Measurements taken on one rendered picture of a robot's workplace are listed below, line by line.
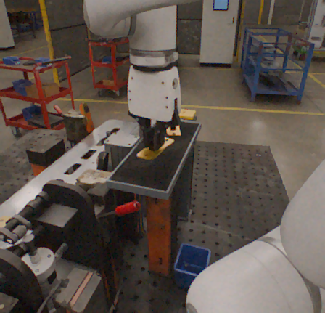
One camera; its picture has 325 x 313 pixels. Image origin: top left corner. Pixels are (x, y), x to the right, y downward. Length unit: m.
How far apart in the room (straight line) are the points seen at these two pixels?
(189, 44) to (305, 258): 7.74
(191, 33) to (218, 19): 1.14
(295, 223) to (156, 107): 0.33
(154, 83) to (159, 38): 0.08
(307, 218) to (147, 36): 0.35
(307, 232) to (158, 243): 0.65
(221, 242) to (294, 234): 0.83
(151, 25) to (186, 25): 7.42
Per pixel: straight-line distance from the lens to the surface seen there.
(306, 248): 0.27
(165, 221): 0.80
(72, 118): 1.24
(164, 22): 0.48
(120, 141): 0.86
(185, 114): 0.92
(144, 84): 0.51
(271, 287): 0.39
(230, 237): 1.14
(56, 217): 0.54
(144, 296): 0.95
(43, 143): 1.10
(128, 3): 0.38
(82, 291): 0.53
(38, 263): 0.55
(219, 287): 0.38
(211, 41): 7.08
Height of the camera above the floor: 1.50
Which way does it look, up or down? 28 degrees down
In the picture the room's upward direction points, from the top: straight up
